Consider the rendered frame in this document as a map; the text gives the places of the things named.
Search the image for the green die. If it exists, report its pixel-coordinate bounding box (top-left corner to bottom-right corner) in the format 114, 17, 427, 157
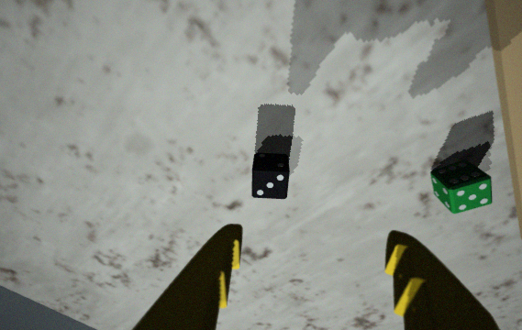
430, 159, 492, 214

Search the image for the black die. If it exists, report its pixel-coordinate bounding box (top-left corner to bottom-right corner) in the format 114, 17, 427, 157
251, 153, 290, 199

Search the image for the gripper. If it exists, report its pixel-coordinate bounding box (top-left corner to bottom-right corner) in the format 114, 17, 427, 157
132, 224, 500, 330

